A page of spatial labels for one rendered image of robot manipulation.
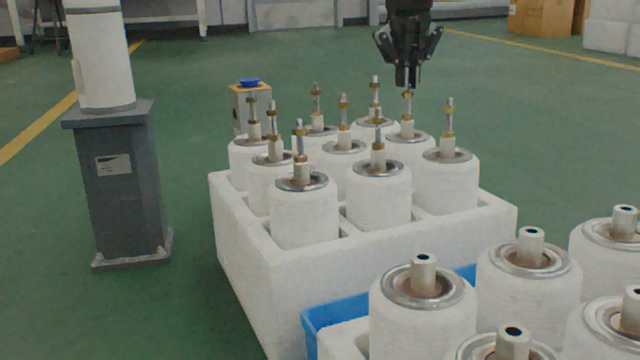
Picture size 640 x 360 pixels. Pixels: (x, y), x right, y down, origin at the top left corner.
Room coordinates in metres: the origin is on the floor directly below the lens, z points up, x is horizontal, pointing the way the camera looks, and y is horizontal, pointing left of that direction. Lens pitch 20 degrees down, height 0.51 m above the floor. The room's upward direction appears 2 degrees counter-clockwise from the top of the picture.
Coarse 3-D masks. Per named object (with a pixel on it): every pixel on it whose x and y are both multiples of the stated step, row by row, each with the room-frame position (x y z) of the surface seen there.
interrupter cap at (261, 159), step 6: (288, 150) 0.85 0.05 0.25; (258, 156) 0.83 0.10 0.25; (264, 156) 0.83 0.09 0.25; (288, 156) 0.82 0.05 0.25; (258, 162) 0.79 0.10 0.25; (264, 162) 0.79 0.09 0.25; (270, 162) 0.79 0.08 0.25; (276, 162) 0.79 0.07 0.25; (282, 162) 0.79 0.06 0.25; (288, 162) 0.79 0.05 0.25
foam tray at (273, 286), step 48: (240, 192) 0.86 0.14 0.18; (480, 192) 0.82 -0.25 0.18; (240, 240) 0.75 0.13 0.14; (336, 240) 0.67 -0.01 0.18; (384, 240) 0.67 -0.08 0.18; (432, 240) 0.70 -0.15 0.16; (480, 240) 0.73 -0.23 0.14; (240, 288) 0.79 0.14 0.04; (288, 288) 0.62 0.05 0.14; (336, 288) 0.64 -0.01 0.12; (288, 336) 0.62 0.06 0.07
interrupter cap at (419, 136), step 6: (390, 132) 0.93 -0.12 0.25; (396, 132) 0.93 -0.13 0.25; (414, 132) 0.92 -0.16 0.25; (420, 132) 0.92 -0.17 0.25; (426, 132) 0.92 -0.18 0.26; (390, 138) 0.89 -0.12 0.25; (396, 138) 0.89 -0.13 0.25; (414, 138) 0.90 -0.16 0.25; (420, 138) 0.88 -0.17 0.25; (426, 138) 0.88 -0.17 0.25
